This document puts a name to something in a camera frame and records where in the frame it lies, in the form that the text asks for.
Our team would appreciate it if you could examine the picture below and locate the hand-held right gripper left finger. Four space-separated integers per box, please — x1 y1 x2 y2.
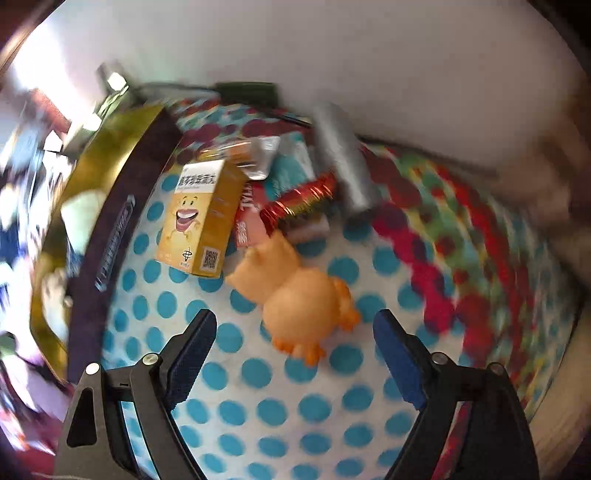
54 309 218 480

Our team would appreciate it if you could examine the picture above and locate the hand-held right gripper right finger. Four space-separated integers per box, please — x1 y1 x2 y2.
373 309 541 480

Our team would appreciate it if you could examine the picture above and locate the orange rubber toy animal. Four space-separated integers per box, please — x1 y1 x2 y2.
225 231 362 367

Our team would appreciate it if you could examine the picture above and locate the polka dot blanket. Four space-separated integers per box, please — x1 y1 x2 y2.
95 102 580 480

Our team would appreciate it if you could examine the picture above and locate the yellow cartoon face box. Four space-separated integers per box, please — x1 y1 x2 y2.
156 159 246 278

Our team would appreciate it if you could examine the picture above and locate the red and white packet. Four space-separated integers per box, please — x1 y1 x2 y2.
233 180 273 250

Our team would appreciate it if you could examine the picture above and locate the gold and purple box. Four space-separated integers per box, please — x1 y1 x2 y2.
28 104 183 384

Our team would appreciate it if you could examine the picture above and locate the red shiny foil packet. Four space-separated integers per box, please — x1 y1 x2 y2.
259 172 339 232

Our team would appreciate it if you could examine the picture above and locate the grey metallic cylinder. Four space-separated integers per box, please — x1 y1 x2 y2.
310 102 376 214

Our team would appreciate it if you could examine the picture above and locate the clear blister pack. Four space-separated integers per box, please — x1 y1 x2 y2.
201 136 281 181

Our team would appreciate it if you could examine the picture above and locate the teal packet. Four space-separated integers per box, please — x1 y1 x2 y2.
265 131 319 195

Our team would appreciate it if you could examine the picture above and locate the dark green flat object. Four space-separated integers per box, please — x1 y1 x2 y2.
215 80 280 107

